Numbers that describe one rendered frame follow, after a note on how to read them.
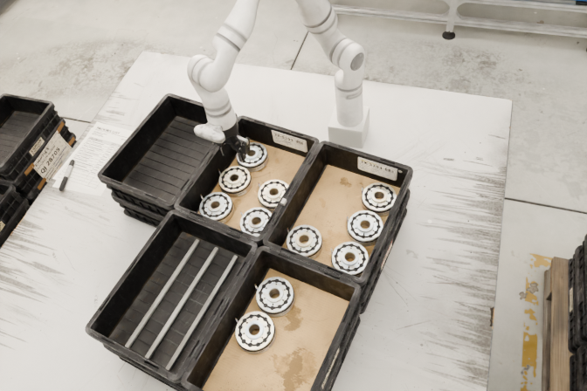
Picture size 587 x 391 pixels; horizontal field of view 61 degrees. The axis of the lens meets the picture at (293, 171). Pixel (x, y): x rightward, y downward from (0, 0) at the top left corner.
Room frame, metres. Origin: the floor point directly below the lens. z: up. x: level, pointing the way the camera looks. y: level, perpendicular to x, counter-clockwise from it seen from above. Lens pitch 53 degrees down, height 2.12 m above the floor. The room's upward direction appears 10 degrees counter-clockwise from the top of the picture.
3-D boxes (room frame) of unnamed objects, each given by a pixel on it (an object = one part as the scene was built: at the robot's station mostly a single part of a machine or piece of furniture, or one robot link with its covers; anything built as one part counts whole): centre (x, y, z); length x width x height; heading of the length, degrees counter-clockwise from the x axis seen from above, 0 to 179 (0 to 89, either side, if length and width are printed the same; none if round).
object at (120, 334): (0.61, 0.36, 0.87); 0.40 x 0.30 x 0.11; 145
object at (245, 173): (0.98, 0.19, 0.86); 0.10 x 0.10 x 0.01
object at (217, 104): (0.97, 0.17, 1.27); 0.09 x 0.07 x 0.15; 37
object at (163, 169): (1.11, 0.38, 0.87); 0.40 x 0.30 x 0.11; 145
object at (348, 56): (1.21, -0.23, 1.04); 0.09 x 0.09 x 0.17; 33
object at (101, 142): (1.33, 0.74, 0.70); 0.33 x 0.23 x 0.01; 154
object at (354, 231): (0.73, -0.17, 0.86); 0.10 x 0.10 x 0.01
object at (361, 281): (0.77, -0.11, 0.92); 0.40 x 0.30 x 0.02; 145
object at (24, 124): (1.70, 1.25, 0.37); 0.40 x 0.30 x 0.45; 154
